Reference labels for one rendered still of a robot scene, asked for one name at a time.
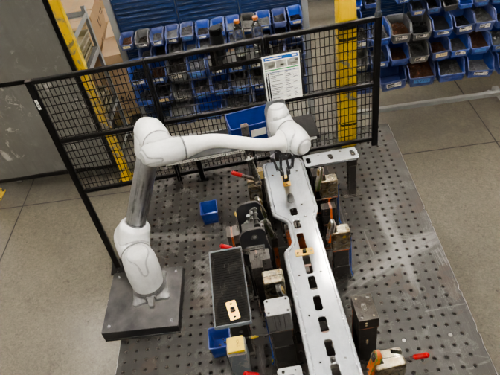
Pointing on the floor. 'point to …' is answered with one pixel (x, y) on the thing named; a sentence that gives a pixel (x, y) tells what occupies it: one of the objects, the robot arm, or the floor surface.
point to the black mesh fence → (203, 105)
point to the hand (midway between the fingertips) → (285, 174)
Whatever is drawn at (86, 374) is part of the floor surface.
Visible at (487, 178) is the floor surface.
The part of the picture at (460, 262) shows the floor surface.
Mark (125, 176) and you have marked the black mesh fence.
